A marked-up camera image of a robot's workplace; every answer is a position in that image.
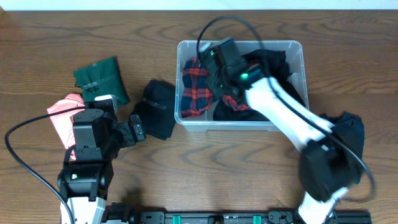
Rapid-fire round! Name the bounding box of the pink printed shirt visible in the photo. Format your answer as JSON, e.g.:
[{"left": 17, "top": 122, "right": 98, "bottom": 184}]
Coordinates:
[{"left": 47, "top": 93, "right": 84, "bottom": 149}]

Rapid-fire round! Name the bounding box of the dark green garment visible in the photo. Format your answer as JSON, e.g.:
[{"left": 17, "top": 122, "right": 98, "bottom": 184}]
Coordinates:
[{"left": 73, "top": 56, "right": 130, "bottom": 106}]

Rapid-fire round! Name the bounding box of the small black garment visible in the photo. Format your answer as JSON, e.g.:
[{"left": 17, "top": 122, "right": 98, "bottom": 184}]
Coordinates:
[{"left": 131, "top": 79, "right": 175, "bottom": 141}]

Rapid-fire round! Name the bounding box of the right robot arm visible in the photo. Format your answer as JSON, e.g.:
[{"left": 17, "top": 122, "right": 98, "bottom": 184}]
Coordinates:
[{"left": 197, "top": 39, "right": 367, "bottom": 223}]

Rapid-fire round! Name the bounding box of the navy blue garment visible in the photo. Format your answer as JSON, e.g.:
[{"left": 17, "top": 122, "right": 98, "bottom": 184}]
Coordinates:
[{"left": 320, "top": 111, "right": 364, "bottom": 159}]

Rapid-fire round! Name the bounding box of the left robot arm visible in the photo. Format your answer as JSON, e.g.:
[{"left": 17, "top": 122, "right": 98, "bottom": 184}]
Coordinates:
[{"left": 57, "top": 108, "right": 146, "bottom": 223}]

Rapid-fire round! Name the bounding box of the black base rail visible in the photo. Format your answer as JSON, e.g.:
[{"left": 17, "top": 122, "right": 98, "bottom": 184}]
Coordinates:
[{"left": 102, "top": 202, "right": 373, "bottom": 224}]

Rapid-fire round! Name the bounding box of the large black garment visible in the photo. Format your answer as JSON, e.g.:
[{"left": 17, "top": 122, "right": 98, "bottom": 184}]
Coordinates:
[{"left": 213, "top": 49, "right": 306, "bottom": 121}]

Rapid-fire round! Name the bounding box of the red blue plaid shirt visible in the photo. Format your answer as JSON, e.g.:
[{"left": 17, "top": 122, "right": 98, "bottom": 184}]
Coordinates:
[{"left": 180, "top": 57, "right": 251, "bottom": 118}]

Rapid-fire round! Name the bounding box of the clear plastic storage container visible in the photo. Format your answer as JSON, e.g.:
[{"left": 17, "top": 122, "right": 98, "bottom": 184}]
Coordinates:
[{"left": 174, "top": 40, "right": 309, "bottom": 132}]

